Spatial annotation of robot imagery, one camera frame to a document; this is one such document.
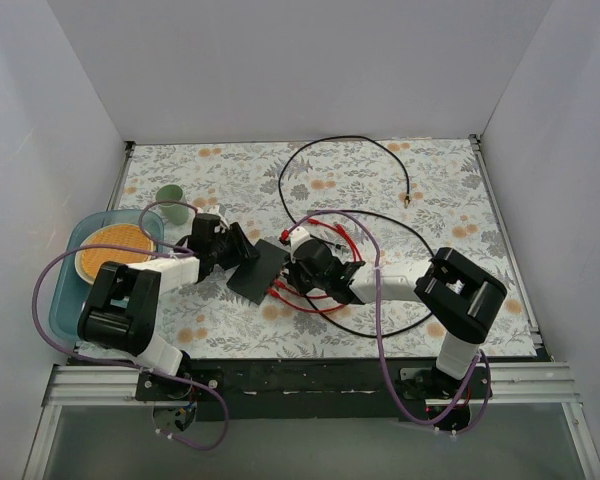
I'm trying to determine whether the red ethernet cable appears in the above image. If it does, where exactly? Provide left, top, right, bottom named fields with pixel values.
left=272, top=214, right=376, bottom=316
left=272, top=217, right=366, bottom=301

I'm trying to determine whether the black network switch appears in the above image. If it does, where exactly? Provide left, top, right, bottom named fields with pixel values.
left=227, top=239, right=289, bottom=305

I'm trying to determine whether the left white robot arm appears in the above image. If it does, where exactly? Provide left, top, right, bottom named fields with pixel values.
left=77, top=213, right=259, bottom=400

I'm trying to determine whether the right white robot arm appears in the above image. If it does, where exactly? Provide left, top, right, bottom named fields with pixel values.
left=287, top=236, right=507, bottom=398

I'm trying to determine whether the green plastic cup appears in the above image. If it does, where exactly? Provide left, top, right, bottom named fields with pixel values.
left=155, top=184, right=189, bottom=225

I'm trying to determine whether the floral tablecloth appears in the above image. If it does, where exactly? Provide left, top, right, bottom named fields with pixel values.
left=119, top=139, right=536, bottom=358

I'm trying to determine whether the orange woven plate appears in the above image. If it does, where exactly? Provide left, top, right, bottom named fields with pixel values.
left=74, top=223, right=155, bottom=284

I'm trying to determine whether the teal plastic tray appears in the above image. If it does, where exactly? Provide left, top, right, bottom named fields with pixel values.
left=48, top=209, right=141, bottom=341

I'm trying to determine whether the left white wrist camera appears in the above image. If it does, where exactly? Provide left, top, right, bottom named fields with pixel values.
left=199, top=203, right=229, bottom=228

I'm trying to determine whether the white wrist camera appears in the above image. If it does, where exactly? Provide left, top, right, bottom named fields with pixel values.
left=279, top=226, right=311, bottom=262
left=199, top=203, right=229, bottom=228

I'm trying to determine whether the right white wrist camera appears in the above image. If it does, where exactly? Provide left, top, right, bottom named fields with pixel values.
left=279, top=226, right=311, bottom=262

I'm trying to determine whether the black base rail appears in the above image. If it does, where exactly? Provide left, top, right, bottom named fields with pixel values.
left=134, top=355, right=491, bottom=435

